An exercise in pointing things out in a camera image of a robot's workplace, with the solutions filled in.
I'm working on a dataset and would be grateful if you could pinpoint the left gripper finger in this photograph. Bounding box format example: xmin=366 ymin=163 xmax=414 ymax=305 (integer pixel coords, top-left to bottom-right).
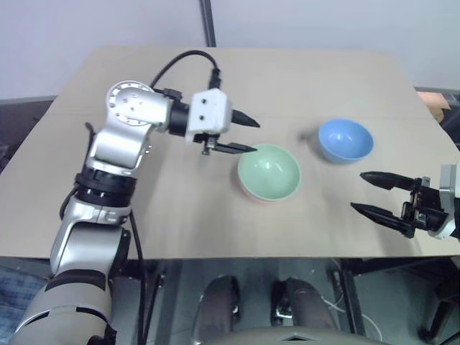
xmin=231 ymin=109 xmax=261 ymax=129
xmin=216 ymin=142 xmax=258 ymax=156

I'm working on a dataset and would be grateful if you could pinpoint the dark rounded robot leg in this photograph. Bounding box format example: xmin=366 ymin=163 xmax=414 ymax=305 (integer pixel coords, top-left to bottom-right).
xmin=270 ymin=276 xmax=339 ymax=335
xmin=195 ymin=275 xmax=242 ymax=345

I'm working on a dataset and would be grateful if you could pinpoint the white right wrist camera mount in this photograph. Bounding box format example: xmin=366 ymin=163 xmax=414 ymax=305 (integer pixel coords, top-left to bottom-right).
xmin=429 ymin=164 xmax=460 ymax=240

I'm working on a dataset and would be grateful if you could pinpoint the green bowl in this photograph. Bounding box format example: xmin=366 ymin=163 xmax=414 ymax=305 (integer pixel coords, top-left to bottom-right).
xmin=236 ymin=143 xmax=302 ymax=202

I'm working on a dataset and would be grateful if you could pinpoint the pink bowl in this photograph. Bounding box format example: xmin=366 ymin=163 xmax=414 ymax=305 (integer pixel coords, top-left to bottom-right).
xmin=235 ymin=168 xmax=288 ymax=206

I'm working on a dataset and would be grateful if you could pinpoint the brown cardboard box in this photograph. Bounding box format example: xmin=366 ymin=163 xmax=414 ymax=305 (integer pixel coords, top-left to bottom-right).
xmin=415 ymin=86 xmax=460 ymax=123

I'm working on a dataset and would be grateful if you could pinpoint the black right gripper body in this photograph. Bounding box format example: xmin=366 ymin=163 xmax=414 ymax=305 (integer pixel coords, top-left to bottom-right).
xmin=401 ymin=175 xmax=450 ymax=234

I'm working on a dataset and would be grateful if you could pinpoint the white floor cable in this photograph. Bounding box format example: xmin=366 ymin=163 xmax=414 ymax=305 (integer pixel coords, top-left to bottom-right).
xmin=323 ymin=296 xmax=380 ymax=339

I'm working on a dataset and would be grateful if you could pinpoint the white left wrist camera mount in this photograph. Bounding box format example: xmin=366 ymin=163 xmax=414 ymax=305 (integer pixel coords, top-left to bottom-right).
xmin=185 ymin=88 xmax=233 ymax=145

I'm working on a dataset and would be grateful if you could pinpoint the black chair base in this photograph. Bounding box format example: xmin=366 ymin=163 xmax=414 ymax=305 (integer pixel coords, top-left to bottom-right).
xmin=418 ymin=271 xmax=460 ymax=343

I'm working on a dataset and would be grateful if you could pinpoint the blue bowl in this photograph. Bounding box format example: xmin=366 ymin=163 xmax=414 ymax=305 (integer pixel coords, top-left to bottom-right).
xmin=317 ymin=118 xmax=375 ymax=165

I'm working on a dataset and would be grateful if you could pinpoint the black table leg frame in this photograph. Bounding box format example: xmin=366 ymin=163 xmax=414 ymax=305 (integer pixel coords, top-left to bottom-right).
xmin=339 ymin=257 xmax=367 ymax=336

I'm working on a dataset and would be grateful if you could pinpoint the black vertical pole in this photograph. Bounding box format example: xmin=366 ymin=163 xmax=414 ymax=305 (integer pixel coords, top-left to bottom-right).
xmin=199 ymin=0 xmax=219 ymax=48

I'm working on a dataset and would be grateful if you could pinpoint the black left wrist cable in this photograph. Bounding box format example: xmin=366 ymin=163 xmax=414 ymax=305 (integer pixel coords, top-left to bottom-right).
xmin=149 ymin=50 xmax=223 ymax=91

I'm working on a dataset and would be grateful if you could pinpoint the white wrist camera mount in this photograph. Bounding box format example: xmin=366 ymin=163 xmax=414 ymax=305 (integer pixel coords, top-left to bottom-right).
xmin=429 ymin=164 xmax=460 ymax=240
xmin=185 ymin=88 xmax=233 ymax=145

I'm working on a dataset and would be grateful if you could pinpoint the blue patterned cloth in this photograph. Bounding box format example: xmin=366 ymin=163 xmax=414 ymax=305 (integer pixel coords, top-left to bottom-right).
xmin=0 ymin=258 xmax=53 ymax=326

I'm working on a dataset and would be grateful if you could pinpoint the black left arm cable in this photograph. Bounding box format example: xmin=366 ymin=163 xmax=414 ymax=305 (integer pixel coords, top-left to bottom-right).
xmin=127 ymin=211 xmax=150 ymax=345

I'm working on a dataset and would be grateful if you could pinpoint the grey side table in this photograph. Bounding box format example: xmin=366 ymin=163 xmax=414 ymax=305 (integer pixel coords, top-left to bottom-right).
xmin=0 ymin=94 xmax=59 ymax=174

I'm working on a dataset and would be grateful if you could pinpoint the grey robot torso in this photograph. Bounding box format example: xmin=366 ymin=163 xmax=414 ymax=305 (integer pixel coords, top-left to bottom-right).
xmin=215 ymin=324 xmax=391 ymax=345

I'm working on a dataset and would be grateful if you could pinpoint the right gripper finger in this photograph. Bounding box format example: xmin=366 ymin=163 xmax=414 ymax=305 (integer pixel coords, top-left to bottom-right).
xmin=359 ymin=170 xmax=418 ymax=192
xmin=350 ymin=202 xmax=418 ymax=239

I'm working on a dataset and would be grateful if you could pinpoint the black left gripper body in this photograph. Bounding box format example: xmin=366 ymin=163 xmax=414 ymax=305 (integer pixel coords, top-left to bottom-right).
xmin=193 ymin=132 xmax=221 ymax=156

